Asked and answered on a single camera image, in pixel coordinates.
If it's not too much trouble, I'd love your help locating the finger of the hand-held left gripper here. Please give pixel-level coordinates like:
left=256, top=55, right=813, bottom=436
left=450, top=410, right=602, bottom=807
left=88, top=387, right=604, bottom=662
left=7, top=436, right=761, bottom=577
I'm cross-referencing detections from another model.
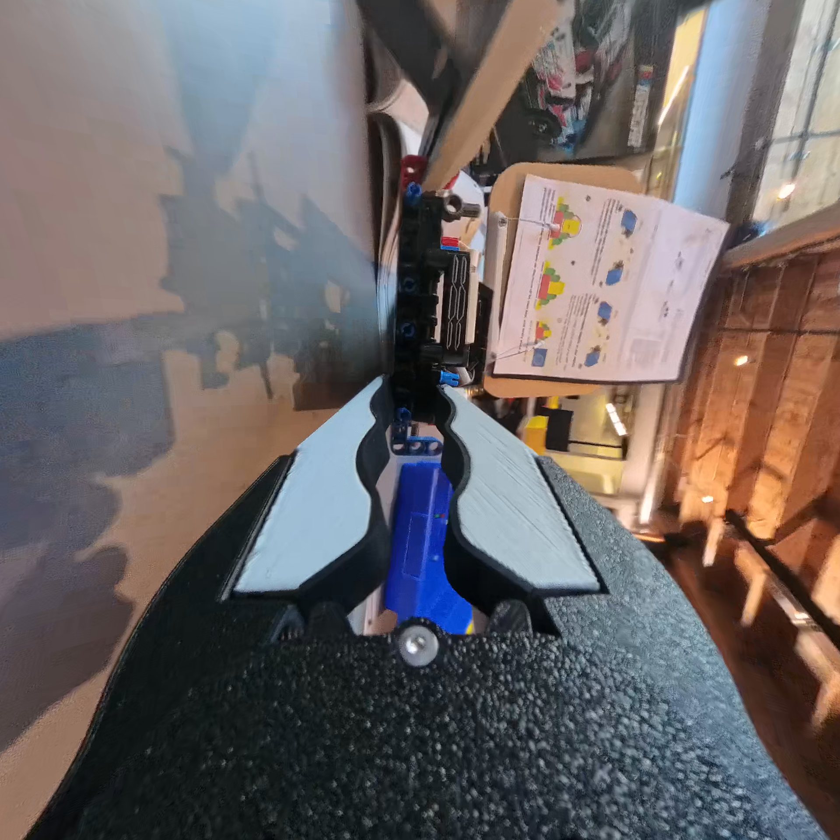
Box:
left=357, top=0, right=475, bottom=160
left=420, top=0, right=563, bottom=189

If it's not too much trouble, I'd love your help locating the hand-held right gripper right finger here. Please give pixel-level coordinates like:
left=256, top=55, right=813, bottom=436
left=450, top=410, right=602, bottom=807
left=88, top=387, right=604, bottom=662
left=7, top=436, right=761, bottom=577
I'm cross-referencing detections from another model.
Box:
left=438, top=384, right=605, bottom=599

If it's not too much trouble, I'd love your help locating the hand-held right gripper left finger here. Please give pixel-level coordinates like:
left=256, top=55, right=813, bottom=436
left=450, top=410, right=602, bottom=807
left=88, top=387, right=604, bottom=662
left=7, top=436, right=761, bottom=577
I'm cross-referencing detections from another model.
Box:
left=230, top=375, right=396, bottom=598

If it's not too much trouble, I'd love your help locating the brick-built toy race car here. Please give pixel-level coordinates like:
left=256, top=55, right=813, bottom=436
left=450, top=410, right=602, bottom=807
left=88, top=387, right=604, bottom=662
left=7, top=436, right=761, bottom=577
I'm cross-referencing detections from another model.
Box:
left=377, top=154, right=501, bottom=460

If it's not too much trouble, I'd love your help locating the toy car set box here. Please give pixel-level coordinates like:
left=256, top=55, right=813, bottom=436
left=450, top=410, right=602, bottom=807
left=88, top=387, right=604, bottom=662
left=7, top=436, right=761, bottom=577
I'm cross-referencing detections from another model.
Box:
left=499, top=0, right=665, bottom=164

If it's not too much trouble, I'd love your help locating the blue plastic bin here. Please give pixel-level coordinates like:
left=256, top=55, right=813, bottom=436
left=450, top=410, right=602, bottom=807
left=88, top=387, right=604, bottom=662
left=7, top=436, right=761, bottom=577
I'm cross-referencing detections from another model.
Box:
left=384, top=459, right=475, bottom=636

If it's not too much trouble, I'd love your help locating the printed instruction paper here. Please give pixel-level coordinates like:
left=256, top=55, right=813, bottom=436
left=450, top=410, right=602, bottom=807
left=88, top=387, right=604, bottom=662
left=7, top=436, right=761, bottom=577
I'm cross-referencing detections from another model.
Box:
left=492, top=174, right=731, bottom=386

